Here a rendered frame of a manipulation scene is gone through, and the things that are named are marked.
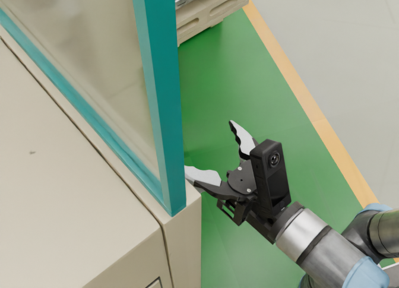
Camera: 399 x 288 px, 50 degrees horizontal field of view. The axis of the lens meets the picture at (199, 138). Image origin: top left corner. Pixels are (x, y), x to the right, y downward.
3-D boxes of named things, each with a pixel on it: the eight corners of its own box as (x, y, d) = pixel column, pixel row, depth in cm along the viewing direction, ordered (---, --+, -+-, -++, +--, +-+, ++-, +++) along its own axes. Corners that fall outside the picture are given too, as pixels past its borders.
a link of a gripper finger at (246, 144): (225, 138, 79) (234, 179, 73) (230, 116, 75) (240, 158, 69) (241, 137, 80) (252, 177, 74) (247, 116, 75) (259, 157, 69)
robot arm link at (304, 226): (304, 248, 58) (336, 214, 62) (278, 225, 60) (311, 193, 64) (290, 270, 64) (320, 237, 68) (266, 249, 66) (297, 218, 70)
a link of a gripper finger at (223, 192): (191, 194, 65) (247, 205, 65) (192, 188, 64) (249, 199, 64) (196, 170, 68) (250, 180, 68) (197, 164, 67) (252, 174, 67)
